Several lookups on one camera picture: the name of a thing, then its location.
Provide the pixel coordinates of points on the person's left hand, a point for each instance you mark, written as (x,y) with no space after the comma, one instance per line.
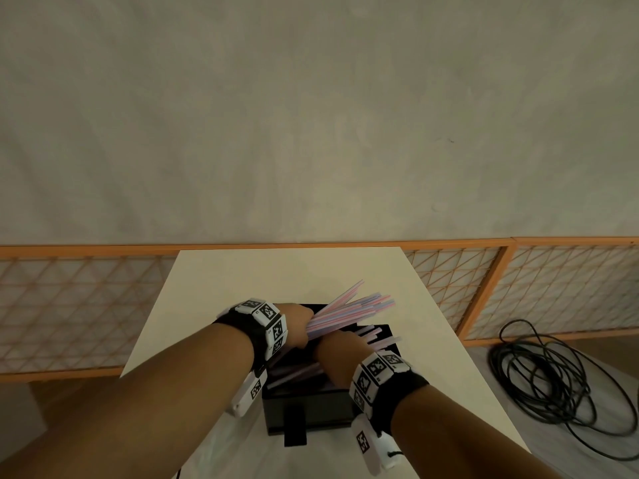
(294,324)

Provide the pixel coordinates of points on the long orange lattice fence panel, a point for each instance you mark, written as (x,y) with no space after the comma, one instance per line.
(75,304)

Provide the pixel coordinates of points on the person's left fingers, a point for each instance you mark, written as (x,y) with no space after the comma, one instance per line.
(306,321)

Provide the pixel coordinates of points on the person's right forearm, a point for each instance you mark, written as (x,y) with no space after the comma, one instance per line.
(449,433)

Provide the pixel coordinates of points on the white wrist marker band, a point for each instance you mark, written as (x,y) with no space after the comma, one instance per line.
(267,316)
(377,369)

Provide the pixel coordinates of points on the pile of straws in box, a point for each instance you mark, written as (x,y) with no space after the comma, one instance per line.
(299,374)

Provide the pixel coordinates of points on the short orange lattice fence panel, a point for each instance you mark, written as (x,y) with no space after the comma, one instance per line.
(564,289)

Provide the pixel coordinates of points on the white right wrist marker band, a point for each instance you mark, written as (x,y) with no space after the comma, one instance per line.
(377,369)

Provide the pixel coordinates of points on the white left wrist marker band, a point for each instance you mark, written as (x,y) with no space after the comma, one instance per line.
(267,316)

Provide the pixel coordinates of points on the black storage box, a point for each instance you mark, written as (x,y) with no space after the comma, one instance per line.
(319,411)

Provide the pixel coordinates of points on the person's left forearm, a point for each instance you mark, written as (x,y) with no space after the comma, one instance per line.
(164,389)

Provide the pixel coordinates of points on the bundle of pink blue straws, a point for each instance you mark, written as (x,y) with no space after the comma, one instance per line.
(349,311)

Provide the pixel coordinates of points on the person's right hand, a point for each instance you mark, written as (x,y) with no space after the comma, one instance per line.
(344,356)

